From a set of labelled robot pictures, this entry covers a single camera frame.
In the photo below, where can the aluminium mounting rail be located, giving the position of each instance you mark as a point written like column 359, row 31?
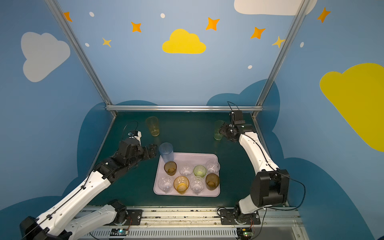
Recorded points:
column 195, row 223

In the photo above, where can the lilac plastic tray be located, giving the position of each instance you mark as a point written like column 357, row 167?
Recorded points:
column 193, row 160

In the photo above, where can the left controller board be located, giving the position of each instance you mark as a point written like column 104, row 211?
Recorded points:
column 119, row 233

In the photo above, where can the tall blue frosted glass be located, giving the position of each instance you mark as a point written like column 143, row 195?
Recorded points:
column 167, row 152

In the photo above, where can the aluminium frame post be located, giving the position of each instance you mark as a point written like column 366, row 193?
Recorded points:
column 291, row 34
column 64, row 24

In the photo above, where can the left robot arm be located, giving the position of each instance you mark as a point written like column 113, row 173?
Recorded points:
column 59, row 223

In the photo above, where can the left aluminium frame post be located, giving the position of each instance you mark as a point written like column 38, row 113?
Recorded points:
column 64, row 24

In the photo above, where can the small green glass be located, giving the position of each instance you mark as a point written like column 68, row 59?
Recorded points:
column 200, row 171

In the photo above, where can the dark amber dimpled glass back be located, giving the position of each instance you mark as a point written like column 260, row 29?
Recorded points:
column 170, row 168

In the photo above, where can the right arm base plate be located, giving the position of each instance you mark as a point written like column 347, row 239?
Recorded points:
column 228, row 217

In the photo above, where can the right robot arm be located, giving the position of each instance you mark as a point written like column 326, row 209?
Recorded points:
column 271, row 184

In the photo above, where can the clear faceted glass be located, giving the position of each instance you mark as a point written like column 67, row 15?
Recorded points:
column 197, row 185
column 213, row 166

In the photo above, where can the controller board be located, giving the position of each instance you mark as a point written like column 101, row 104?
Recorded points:
column 119, row 233
column 244, row 233

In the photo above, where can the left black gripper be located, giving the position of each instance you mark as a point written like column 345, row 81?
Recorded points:
column 150, row 151

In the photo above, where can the dark amber dimpled glass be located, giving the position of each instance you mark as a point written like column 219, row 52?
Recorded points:
column 212, row 181
column 170, row 168

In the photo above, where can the right aluminium frame post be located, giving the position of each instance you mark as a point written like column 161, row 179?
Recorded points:
column 291, row 34

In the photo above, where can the back horizontal aluminium frame bar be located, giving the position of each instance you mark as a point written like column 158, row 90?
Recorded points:
column 141, row 108

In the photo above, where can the tall amber glass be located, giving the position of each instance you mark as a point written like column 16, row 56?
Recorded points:
column 153, row 125

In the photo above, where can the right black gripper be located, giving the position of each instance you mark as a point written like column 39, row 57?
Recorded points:
column 225, row 131

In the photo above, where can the short orange glass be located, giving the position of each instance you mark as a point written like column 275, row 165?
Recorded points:
column 181, row 184

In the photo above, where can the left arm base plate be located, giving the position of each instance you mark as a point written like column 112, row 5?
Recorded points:
column 130, row 217

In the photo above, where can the right controller board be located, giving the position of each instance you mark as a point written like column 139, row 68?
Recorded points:
column 244, row 233

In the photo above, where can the dark amber dimpled glass front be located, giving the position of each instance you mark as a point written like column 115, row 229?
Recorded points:
column 212, row 181

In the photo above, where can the tall green glass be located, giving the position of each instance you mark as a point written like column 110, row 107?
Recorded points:
column 217, row 135

